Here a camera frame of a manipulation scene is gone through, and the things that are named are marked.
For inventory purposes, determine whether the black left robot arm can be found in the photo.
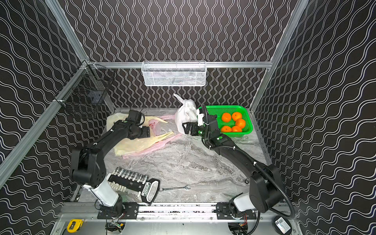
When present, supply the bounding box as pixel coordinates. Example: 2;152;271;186
70;110;150;218

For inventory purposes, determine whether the black round puck device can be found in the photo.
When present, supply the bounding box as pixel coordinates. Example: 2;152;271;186
272;215;293;235

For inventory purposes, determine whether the socket set holder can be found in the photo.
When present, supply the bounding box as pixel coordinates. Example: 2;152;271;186
106;167;161;205

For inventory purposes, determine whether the green plastic basket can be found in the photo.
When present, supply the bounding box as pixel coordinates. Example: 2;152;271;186
206;105;253;138

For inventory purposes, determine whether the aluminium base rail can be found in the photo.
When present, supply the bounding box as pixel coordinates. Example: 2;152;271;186
51;202;302;235

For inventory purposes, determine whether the orange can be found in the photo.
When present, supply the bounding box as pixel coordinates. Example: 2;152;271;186
221;113;232;123
232;125;242;133
232;112;242;121
235;119;246;129
221;125;232;133

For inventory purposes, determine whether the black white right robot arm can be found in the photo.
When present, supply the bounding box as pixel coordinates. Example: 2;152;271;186
179;104;295;219

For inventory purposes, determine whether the white plastic bag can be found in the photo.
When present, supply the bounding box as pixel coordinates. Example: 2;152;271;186
173;94;198;134

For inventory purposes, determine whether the yellow tape measure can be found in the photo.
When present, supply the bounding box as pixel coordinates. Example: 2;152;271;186
67;219;84;233

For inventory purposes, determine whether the aluminium corner post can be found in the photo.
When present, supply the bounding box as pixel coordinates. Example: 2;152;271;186
250;0;309;113

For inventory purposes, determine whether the pink plastic bag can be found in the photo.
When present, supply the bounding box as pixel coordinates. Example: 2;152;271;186
117;115;182;159

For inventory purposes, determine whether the black wire basket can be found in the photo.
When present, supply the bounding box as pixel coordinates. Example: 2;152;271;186
55;60;116;119

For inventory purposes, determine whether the yellow plastic bag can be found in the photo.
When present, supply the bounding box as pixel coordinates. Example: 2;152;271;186
113;116;175;157

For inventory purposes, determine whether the steel combination wrench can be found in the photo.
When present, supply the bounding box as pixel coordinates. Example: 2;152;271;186
159;185;191;192

